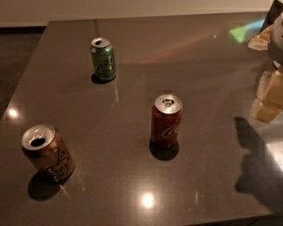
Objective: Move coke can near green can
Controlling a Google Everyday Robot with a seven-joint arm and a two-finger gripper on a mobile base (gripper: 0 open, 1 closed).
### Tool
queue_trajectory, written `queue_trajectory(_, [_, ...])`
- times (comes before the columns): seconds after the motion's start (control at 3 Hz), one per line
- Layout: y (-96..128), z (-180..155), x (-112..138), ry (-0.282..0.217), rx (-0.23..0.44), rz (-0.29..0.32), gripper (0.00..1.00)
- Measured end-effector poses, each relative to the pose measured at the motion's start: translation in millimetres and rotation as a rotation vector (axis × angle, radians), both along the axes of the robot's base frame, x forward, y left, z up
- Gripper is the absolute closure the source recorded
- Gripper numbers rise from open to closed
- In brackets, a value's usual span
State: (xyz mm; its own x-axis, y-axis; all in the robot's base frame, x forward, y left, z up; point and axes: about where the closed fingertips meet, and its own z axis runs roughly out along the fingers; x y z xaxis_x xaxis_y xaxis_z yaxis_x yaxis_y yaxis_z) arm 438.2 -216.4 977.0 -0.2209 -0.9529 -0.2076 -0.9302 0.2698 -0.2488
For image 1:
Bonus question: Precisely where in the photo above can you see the brown soda can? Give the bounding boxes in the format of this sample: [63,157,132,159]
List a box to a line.
[22,123,75,183]

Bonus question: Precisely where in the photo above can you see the green soda can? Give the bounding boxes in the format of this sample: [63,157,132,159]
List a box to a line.
[91,38,116,81]

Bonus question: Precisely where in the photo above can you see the red coke can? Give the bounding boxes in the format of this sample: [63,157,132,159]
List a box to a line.
[150,94,183,149]

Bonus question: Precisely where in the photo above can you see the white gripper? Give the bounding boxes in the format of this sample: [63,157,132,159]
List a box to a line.
[251,12,283,123]

